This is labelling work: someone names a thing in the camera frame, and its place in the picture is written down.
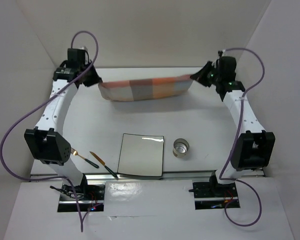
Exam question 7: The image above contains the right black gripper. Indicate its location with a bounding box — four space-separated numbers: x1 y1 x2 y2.
191 61 222 88

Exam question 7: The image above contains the checkered orange blue cloth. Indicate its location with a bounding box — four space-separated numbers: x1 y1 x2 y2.
98 74 193 102

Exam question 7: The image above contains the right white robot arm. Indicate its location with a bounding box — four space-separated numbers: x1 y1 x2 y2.
191 56 276 197

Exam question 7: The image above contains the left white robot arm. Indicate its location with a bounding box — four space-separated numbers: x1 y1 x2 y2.
24 47 102 200

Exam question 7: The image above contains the metal cup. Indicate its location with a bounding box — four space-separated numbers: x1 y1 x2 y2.
172 138 190 158

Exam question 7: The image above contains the square white plate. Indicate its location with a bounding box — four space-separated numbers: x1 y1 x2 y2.
117 133 165 175

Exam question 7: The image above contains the aluminium rail right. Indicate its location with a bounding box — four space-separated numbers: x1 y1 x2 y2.
224 67 236 81

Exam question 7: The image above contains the aluminium rail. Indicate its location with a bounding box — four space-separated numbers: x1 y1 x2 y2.
224 67 236 81
30 169 265 180

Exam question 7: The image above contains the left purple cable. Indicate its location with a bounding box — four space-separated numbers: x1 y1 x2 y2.
0 30 100 233

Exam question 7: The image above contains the purple cable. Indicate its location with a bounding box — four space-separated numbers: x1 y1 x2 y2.
0 30 100 233
217 47 267 227

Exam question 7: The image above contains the gold fork green handle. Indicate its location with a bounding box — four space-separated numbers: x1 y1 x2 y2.
70 148 99 169

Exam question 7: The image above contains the gold knife green handle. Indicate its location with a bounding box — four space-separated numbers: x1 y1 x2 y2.
90 151 119 179

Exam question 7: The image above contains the aluminium rail front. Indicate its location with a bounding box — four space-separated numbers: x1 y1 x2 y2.
30 169 265 180

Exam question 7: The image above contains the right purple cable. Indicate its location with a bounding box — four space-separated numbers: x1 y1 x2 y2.
217 47 267 227

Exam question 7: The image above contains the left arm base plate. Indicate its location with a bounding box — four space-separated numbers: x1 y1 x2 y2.
56 184 106 213

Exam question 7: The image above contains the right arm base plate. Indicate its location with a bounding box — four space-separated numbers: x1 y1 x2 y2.
188 181 241 210

